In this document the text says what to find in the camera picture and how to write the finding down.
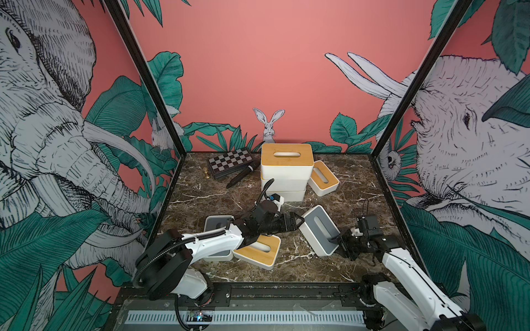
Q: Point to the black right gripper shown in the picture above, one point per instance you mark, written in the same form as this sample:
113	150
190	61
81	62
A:
343	239

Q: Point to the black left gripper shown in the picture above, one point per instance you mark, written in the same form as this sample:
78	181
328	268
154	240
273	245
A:
291	225

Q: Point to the yellow lid tissue box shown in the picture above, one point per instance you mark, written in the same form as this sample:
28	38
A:
287	185

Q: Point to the large bamboo lid tissue box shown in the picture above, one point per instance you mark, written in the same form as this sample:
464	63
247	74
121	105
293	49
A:
287	161

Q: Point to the small bamboo lid tissue box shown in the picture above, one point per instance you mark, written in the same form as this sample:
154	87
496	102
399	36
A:
322	180

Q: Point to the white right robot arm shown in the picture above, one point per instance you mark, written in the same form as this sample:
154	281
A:
415	300

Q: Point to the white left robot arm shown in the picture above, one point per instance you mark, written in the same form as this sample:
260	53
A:
165	266

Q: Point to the white bottom tissue box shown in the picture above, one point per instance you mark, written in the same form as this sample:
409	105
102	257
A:
291	196

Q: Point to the folding chess board box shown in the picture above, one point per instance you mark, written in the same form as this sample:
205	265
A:
229	162

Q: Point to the white vented strip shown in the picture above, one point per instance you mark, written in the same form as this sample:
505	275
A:
247	317

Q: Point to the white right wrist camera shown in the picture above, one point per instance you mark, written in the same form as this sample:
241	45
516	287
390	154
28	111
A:
368	226

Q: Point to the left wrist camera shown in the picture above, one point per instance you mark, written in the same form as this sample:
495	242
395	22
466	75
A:
277	200

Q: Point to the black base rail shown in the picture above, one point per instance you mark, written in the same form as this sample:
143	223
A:
229	294

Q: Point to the black corner frame post right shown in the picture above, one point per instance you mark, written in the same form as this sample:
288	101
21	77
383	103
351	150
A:
453	19

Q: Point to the black corner frame post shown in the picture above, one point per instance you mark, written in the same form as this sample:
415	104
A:
127	35
453	19

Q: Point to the black corner frame post left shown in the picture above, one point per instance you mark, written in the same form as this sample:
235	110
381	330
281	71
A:
127	35

